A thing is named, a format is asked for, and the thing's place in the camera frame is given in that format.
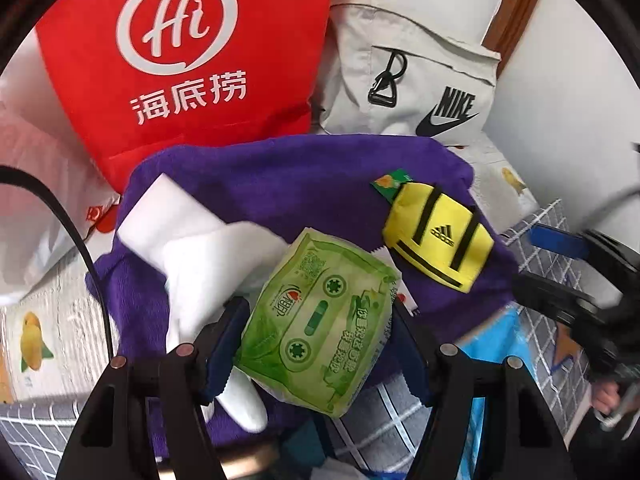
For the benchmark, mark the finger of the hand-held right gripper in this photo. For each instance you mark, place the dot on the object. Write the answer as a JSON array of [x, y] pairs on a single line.
[[550, 297], [557, 242]]

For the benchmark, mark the white plastic shopping bag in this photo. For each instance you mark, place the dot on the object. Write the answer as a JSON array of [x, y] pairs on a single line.
[[35, 185]]

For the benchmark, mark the purple towel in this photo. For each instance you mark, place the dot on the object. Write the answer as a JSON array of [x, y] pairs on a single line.
[[300, 185]]

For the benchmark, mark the blue tissue pack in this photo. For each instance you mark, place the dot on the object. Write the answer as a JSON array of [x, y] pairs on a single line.
[[482, 365]]

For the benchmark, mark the brown wooden door frame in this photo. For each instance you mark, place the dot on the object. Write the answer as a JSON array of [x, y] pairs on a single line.
[[517, 0]]

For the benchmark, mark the yellow pouch with black stripes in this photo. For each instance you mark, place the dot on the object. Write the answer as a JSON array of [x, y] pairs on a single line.
[[440, 240]]

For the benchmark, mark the white bird print sheet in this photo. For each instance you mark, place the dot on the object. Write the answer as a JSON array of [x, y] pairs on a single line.
[[65, 310]]

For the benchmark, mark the red paper bag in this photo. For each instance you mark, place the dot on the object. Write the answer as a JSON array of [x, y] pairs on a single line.
[[200, 60]]

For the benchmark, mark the person's right hand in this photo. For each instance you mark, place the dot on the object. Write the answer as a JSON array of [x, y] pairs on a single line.
[[606, 396]]

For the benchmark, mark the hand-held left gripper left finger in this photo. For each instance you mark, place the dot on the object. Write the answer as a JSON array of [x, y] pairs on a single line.
[[225, 342]]

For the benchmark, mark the green snack packet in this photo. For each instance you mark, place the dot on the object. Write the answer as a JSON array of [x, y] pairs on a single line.
[[392, 182], [310, 320]]

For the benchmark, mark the grey checked cloth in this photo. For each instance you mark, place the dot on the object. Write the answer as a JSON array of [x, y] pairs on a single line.
[[370, 425]]

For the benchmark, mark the white cloth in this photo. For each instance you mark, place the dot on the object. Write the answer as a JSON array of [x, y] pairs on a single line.
[[200, 260]]

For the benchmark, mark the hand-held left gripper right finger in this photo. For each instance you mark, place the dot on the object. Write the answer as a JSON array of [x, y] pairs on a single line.
[[407, 355]]

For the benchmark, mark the grey waist bag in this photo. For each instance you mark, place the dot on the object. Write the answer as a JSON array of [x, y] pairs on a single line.
[[425, 60]]

